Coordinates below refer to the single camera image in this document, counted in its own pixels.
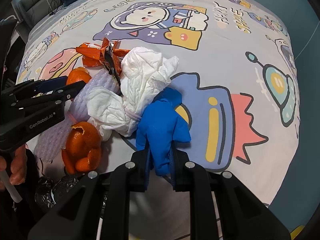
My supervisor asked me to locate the blue glove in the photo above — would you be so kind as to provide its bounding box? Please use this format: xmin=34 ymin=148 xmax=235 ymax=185
xmin=136 ymin=87 xmax=191 ymax=177

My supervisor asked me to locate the yellow rim trash bin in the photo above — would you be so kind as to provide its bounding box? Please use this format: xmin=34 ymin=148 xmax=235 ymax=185
xmin=290 ymin=225 xmax=305 ymax=240

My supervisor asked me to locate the left hand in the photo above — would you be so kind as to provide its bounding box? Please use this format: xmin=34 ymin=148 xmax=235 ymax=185
xmin=9 ymin=144 xmax=27 ymax=185

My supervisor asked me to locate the lavender foam wrap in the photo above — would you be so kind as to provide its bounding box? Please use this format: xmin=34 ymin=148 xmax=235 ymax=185
xmin=34 ymin=70 xmax=120 ymax=163

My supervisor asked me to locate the orange peel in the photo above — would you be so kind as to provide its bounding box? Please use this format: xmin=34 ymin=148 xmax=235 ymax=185
xmin=61 ymin=121 xmax=102 ymax=174

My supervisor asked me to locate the black plastic bag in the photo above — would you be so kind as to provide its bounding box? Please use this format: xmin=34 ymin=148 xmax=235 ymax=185
xmin=35 ymin=175 xmax=81 ymax=209

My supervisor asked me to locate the white crumpled tissue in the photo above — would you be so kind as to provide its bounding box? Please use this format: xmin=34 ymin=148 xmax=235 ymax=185
xmin=87 ymin=47 xmax=179 ymax=141

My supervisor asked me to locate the orange snack wrapper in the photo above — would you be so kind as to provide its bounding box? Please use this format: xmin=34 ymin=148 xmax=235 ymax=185
xmin=75 ymin=38 xmax=130 ymax=84

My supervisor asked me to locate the cartoon space bed sheet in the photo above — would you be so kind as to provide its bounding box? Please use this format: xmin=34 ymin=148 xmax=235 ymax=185
xmin=15 ymin=0 xmax=301 ymax=240

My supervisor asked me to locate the grey padded headboard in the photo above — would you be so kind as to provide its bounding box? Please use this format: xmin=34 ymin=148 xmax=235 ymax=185
xmin=11 ymin=0 xmax=62 ymax=29

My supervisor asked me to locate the black charging cable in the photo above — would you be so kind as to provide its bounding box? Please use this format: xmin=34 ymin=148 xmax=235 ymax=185
xmin=47 ymin=0 xmax=66 ymax=16

